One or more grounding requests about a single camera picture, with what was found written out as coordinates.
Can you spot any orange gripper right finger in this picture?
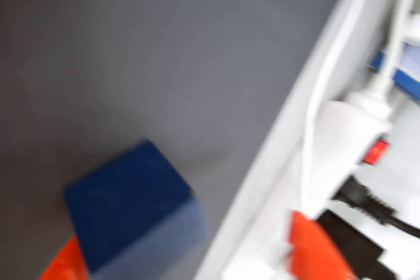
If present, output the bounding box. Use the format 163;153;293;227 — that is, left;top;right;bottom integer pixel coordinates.
287;210;357;280

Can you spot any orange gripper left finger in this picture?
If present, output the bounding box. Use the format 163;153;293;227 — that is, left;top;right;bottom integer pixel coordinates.
38;235;89;280

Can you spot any blue cube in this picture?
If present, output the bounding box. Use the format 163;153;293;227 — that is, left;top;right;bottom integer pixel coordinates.
63;138;208;276

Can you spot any black power adapter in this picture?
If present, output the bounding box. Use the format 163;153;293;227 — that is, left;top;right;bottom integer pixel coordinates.
314;209;401;280

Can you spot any black plug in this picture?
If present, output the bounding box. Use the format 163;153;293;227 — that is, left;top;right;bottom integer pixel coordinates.
331;174;420;240

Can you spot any white power strip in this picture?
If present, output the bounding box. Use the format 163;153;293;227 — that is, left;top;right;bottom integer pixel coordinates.
301;89;394;218

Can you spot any blue framed object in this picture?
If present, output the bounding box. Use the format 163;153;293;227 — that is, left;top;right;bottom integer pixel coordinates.
370;40;420;100

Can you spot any dark grey mat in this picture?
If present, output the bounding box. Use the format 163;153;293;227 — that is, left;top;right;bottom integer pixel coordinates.
0;0;357;280

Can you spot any white cable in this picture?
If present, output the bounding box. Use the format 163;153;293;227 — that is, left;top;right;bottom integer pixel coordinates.
300;14;362;215

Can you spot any white power strip cord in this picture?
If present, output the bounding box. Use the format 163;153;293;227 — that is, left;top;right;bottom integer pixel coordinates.
367;0;418;97

